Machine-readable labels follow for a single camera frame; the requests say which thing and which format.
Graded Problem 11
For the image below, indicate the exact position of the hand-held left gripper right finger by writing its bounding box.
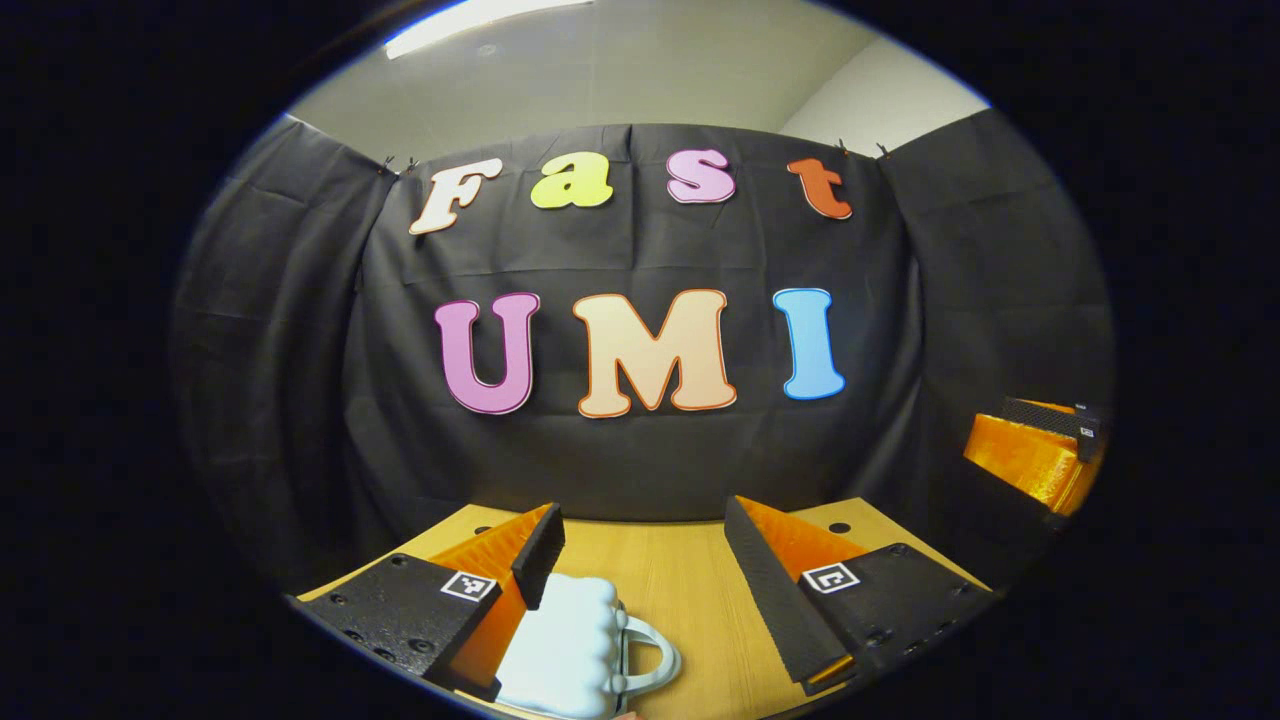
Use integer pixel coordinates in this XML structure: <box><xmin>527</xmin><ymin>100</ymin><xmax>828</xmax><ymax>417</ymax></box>
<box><xmin>721</xmin><ymin>494</ymin><xmax>1000</xmax><ymax>698</ymax></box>

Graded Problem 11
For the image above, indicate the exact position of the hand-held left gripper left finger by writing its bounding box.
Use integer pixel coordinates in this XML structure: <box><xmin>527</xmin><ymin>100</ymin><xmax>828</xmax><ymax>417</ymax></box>
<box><xmin>286</xmin><ymin>501</ymin><xmax>567</xmax><ymax>701</ymax></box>

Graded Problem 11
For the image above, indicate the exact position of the white suitcase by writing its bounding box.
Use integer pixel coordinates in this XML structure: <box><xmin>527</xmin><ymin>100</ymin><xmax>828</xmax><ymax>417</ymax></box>
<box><xmin>494</xmin><ymin>572</ymin><xmax>684</xmax><ymax>720</ymax></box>

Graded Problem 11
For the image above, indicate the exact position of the black backdrop cloth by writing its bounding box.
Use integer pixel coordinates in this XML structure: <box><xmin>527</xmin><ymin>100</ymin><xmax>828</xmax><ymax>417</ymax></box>
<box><xmin>170</xmin><ymin>108</ymin><xmax>1116</xmax><ymax>601</ymax></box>

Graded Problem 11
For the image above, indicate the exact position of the ceiling light panel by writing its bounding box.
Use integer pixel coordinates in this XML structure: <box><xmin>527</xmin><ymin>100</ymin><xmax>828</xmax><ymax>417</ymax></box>
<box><xmin>384</xmin><ymin>0</ymin><xmax>593</xmax><ymax>60</ymax></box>

